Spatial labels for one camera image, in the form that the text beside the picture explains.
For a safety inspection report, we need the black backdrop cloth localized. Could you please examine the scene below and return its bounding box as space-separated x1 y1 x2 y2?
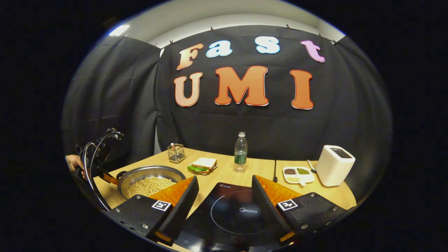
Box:
61 24 392 203

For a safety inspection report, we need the steel pot with black handle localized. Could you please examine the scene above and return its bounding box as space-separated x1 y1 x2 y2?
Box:
115 165 187 201

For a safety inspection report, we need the heap of yellow soybeans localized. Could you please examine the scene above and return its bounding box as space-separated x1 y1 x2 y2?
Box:
128 177 176 198

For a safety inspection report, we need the white divided dish with beans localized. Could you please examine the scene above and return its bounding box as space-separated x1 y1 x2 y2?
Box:
283 166 315 186

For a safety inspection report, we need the white box appliance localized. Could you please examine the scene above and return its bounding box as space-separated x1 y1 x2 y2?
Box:
316 145 356 187

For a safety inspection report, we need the black induction cooktop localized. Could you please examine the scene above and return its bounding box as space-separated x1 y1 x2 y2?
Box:
174 182 291 252

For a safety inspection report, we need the sandwich with lettuce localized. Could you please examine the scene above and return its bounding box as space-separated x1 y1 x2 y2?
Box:
188 157 217 173

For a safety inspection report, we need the clear plastic water bottle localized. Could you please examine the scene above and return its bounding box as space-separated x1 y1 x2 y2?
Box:
234 131 248 173

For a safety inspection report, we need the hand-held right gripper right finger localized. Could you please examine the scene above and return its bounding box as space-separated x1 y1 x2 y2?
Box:
251 174 350 247

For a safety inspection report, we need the wire mesh basket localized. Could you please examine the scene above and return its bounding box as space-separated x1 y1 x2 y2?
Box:
167 143 186 164

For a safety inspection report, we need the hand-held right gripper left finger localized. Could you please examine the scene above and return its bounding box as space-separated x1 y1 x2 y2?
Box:
107 175 200 245

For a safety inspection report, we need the gripper cable loop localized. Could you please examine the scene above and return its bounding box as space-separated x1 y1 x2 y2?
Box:
82 128 124 210

